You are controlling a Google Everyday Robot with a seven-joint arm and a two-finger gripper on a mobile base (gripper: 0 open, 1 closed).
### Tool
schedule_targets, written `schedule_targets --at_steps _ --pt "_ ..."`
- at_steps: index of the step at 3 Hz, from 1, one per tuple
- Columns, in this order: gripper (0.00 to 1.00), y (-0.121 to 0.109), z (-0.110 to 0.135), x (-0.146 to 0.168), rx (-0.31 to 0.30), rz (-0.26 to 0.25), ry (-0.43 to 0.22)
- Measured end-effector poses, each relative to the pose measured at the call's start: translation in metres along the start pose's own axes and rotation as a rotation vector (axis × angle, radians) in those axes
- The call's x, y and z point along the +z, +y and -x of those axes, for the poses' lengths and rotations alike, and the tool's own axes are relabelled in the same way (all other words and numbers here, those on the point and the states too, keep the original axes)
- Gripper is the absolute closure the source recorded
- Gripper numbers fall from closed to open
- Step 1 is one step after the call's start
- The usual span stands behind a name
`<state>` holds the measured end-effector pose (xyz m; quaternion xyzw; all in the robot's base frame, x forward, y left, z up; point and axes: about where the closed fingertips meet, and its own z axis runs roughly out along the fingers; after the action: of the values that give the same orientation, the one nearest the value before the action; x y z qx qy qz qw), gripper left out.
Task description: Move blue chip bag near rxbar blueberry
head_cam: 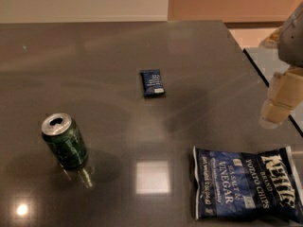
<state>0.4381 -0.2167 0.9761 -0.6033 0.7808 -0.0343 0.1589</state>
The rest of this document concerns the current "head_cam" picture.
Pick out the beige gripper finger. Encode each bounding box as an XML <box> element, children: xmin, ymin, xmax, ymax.
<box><xmin>258</xmin><ymin>66</ymin><xmax>303</xmax><ymax>130</ymax></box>

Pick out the green soda can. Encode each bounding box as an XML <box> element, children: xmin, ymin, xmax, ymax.
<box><xmin>41</xmin><ymin>113</ymin><xmax>88</xmax><ymax>170</ymax></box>

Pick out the blue rxbar blueberry bar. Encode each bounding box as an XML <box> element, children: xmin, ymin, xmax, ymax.
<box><xmin>140</xmin><ymin>69</ymin><xmax>165</xmax><ymax>96</ymax></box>

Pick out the blue kettle chip bag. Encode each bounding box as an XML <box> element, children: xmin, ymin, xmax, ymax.
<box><xmin>193</xmin><ymin>147</ymin><xmax>303</xmax><ymax>224</ymax></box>

